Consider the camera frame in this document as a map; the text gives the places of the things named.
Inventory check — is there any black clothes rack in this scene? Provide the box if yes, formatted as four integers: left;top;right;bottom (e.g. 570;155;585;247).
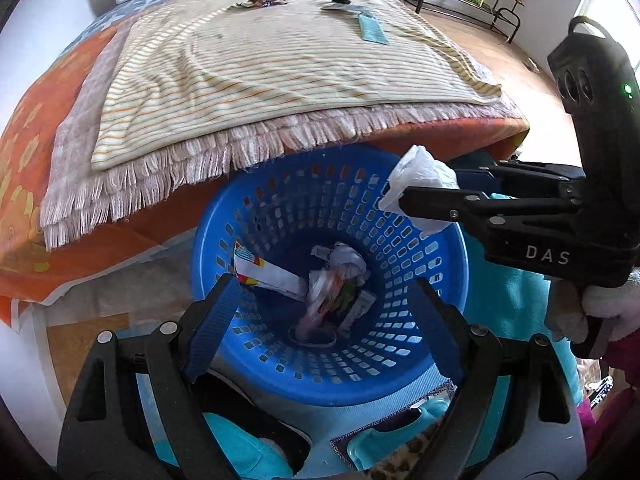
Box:
480;0;543;43

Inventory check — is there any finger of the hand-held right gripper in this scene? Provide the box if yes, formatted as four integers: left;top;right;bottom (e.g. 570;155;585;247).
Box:
446;160;587;192
400;186;584;234

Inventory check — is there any white plastic ring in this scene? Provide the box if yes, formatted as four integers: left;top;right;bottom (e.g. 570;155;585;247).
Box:
289;327;338;350

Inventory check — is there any orange floral blanket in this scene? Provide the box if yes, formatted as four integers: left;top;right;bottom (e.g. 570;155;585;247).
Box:
0;25;531;331

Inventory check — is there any red snack bag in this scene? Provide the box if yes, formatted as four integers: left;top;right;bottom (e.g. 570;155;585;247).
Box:
295;270;346;336

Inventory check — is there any window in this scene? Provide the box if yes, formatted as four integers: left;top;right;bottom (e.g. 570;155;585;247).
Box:
575;0;606;36

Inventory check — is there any long white paper bag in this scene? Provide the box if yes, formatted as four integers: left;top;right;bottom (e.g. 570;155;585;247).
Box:
232;241;308;303

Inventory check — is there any blue plastic laundry basket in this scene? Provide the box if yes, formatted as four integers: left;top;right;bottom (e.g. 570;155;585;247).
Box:
190;145;471;408

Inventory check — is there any brown cardboard sheet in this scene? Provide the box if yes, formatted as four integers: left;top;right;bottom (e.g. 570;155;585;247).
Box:
47;312;146;396

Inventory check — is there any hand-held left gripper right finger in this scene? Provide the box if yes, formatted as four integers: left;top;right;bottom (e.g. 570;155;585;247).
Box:
414;279;587;480

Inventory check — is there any person's right hand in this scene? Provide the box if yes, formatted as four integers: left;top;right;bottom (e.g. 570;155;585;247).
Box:
545;270;640;345

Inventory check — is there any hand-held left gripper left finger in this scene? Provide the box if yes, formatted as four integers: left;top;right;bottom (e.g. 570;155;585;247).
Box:
57;275;242;480

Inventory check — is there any teal paper tag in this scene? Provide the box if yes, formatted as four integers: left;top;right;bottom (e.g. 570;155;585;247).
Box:
357;10;388;43

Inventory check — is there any plaid fringed cloth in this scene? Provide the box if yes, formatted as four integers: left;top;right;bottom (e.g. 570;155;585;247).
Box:
40;0;526;251

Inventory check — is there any white paper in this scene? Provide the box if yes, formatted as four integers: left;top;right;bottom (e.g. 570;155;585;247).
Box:
311;241;368;286

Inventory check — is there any yellow striped cloth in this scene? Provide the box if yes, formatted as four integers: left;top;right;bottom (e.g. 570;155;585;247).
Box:
90;0;503;171

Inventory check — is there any person's right forearm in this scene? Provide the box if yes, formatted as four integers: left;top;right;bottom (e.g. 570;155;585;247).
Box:
585;332;640;461

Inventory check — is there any white plastic bag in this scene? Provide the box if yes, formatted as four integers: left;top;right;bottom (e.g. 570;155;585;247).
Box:
379;145;461;236

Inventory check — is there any teal slipper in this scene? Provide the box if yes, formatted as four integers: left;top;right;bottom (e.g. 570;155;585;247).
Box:
347;400;451;471

